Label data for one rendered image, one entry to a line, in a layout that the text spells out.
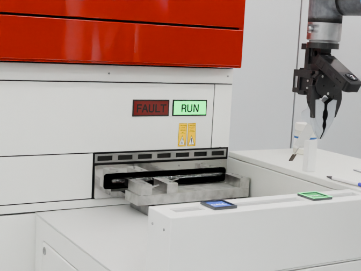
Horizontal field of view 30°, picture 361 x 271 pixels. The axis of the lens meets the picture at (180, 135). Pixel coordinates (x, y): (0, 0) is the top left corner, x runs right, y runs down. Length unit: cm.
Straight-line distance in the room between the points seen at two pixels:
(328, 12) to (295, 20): 264
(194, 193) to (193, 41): 43
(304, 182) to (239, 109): 215
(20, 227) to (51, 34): 52
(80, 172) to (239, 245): 63
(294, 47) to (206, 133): 216
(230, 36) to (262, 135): 210
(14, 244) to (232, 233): 70
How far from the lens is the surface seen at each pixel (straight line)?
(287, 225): 146
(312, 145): 183
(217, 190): 193
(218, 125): 207
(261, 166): 196
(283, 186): 189
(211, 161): 206
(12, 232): 186
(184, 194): 188
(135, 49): 185
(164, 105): 196
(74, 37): 178
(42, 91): 181
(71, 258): 163
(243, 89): 393
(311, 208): 150
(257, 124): 402
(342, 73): 146
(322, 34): 150
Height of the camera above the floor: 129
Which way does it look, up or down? 8 degrees down
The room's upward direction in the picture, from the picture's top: 3 degrees clockwise
